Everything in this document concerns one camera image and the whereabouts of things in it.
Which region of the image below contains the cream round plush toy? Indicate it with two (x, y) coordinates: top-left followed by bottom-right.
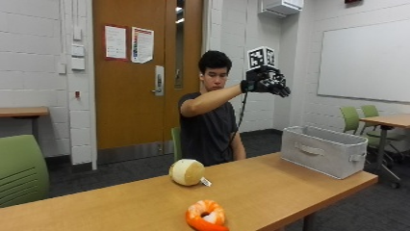
(167, 158), (213, 188)

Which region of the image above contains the black glove cable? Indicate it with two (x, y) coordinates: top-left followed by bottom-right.
(219, 91), (250, 155)

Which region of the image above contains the orange shrimp plush toy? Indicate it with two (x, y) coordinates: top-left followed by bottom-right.
(185, 199), (230, 231)

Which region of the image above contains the green chair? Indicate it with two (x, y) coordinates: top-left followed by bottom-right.
(170, 126), (183, 164)
(339, 106), (362, 136)
(359, 104), (410, 162)
(0, 134), (51, 209)

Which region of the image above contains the wooden side table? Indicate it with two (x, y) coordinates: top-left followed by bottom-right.
(358, 113), (410, 189)
(0, 106), (51, 142)

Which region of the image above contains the whiteboard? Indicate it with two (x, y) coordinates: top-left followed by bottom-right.
(316, 18), (410, 104)

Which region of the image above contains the white wall unit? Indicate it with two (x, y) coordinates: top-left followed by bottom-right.
(258, 0), (304, 17)

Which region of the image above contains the colourful paper notice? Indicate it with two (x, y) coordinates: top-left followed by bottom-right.
(130, 26), (154, 64)

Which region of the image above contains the white paper notice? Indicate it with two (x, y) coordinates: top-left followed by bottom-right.
(103, 25), (127, 61)

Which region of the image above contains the the person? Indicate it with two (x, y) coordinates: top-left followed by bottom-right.
(177, 50), (247, 167)

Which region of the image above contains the white marker cube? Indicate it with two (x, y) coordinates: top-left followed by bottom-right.
(246, 46), (276, 71)

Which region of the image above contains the silver door handle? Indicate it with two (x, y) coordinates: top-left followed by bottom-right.
(150, 64), (165, 97)

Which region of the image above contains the wooden door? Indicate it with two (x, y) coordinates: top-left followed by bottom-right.
(90, 0), (205, 151)

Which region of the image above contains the grey fabric storage bin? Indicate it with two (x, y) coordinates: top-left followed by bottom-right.
(279, 125), (368, 180)

